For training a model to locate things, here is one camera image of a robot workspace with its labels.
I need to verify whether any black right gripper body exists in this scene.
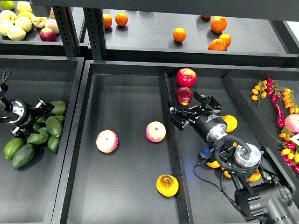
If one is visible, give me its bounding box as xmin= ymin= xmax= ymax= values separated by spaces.
xmin=188 ymin=106 xmax=227 ymax=143

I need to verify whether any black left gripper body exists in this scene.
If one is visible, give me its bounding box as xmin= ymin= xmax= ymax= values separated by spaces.
xmin=10 ymin=98 xmax=55 ymax=138

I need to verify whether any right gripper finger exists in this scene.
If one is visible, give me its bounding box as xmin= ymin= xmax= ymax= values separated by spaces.
xmin=168 ymin=101 xmax=196 ymax=131
xmin=193 ymin=91 xmax=222 ymax=112

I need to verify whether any dark green avocado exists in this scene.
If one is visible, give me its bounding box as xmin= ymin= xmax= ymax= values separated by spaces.
xmin=45 ymin=116 xmax=63 ymax=137

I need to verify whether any yellow pear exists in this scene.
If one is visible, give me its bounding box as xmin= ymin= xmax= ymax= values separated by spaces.
xmin=221 ymin=115 xmax=238 ymax=133
xmin=156 ymin=175 xmax=179 ymax=197
xmin=247 ymin=169 xmax=261 ymax=182
xmin=206 ymin=161 xmax=221 ymax=168
xmin=223 ymin=170 xmax=232 ymax=179

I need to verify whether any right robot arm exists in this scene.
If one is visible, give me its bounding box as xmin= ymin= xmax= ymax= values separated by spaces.
xmin=168 ymin=92 xmax=296 ymax=224

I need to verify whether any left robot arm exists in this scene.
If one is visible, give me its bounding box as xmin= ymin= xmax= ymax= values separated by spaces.
xmin=0 ymin=70 xmax=55 ymax=139

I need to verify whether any green avocado top right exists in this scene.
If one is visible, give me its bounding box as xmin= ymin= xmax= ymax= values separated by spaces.
xmin=51 ymin=101 xmax=67 ymax=115

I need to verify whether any green avocado middle right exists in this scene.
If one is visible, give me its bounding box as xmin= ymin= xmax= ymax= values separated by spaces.
xmin=55 ymin=115 xmax=65 ymax=123

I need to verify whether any yellow pear top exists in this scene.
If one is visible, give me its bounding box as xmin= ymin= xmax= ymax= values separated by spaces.
xmin=221 ymin=115 xmax=238 ymax=133

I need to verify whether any green avocado centre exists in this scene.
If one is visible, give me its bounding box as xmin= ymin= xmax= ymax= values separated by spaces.
xmin=27 ymin=127 xmax=50 ymax=145

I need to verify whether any green avocado right edge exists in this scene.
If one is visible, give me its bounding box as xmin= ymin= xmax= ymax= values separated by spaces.
xmin=47 ymin=135 xmax=61 ymax=153

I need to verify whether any yellow pear under gripper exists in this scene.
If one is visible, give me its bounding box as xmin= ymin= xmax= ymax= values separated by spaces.
xmin=206 ymin=161 xmax=221 ymax=168

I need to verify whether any light green avocado left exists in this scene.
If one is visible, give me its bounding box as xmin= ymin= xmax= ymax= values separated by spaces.
xmin=3 ymin=138 xmax=24 ymax=159

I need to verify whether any dark avocado bottom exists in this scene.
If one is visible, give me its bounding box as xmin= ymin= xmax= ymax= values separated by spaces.
xmin=11 ymin=144 xmax=36 ymax=169

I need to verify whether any dark red apple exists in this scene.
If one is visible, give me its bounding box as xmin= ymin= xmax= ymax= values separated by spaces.
xmin=175 ymin=87 xmax=192 ymax=106

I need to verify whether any pink apple centre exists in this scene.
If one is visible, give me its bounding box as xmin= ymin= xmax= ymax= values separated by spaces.
xmin=146 ymin=121 xmax=166 ymax=143

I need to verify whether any pink apple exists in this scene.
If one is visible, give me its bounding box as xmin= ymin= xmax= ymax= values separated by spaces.
xmin=96 ymin=130 xmax=119 ymax=153
xmin=146 ymin=121 xmax=166 ymax=143

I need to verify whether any bright red apple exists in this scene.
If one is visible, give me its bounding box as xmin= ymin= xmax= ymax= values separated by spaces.
xmin=176 ymin=68 xmax=197 ymax=88

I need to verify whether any orange cherry tomato vine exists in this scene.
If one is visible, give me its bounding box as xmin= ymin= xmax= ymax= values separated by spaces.
xmin=251 ymin=80 xmax=267 ymax=107

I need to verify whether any red cherry tomato vine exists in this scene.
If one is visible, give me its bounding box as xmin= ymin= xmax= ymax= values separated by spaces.
xmin=266 ymin=78 xmax=281 ymax=101

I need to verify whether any orange front right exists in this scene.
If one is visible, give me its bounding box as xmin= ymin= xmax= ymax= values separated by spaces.
xmin=208 ymin=39 xmax=227 ymax=51

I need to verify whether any red chili pepper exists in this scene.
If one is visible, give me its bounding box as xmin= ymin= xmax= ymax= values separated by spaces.
xmin=271 ymin=95 xmax=285 ymax=128

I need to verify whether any orange small right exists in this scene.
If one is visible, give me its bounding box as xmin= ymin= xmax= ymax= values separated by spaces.
xmin=219 ymin=34 xmax=232 ymax=47

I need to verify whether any black divided centre tray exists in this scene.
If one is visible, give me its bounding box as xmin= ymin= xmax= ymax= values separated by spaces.
xmin=50 ymin=59 xmax=299 ymax=224

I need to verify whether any pink apple left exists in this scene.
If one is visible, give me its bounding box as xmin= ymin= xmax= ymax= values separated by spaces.
xmin=96 ymin=130 xmax=119 ymax=153

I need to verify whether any orange tomato vine right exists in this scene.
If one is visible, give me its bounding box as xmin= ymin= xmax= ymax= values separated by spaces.
xmin=283 ymin=88 xmax=299 ymax=114

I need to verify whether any red apple on shelf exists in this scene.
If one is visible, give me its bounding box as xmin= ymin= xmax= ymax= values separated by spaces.
xmin=39 ymin=28 xmax=57 ymax=42

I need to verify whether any pink apple right edge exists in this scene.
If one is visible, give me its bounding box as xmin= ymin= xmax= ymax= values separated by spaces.
xmin=285 ymin=114 xmax=299 ymax=133

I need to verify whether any yellow apple front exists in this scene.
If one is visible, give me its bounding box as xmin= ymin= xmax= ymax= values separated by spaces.
xmin=7 ymin=25 xmax=26 ymax=41

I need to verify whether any orange centre shelf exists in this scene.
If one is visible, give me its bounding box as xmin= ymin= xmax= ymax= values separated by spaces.
xmin=172 ymin=28 xmax=186 ymax=42

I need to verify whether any mixed cherry tomato bunch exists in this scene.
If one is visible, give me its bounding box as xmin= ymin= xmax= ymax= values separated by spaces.
xmin=271 ymin=126 xmax=299 ymax=174

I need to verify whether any large orange right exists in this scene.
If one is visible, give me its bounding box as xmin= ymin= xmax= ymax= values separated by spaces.
xmin=210 ymin=16 xmax=228 ymax=33

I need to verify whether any black left tray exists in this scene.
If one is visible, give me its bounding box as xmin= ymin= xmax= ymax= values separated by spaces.
xmin=0 ymin=55 xmax=84 ymax=224

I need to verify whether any white price tag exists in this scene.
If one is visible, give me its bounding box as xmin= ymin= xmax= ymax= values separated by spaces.
xmin=290 ymin=133 xmax=299 ymax=146

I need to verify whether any pink peach on shelf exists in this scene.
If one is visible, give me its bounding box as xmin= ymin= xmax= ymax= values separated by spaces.
xmin=45 ymin=19 xmax=59 ymax=35

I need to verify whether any yellow apple centre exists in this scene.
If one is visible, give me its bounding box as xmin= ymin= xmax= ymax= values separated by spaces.
xmin=14 ymin=16 xmax=32 ymax=33

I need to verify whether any orange under shelf edge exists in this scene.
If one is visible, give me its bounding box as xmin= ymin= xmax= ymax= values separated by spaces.
xmin=201 ymin=15 xmax=211 ymax=19

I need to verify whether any yellow apple left edge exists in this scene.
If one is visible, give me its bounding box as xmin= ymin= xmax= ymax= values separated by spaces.
xmin=0 ymin=20 xmax=14 ymax=36

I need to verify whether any black left shelf post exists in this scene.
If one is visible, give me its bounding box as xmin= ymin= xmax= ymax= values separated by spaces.
xmin=52 ymin=6 xmax=81 ymax=57

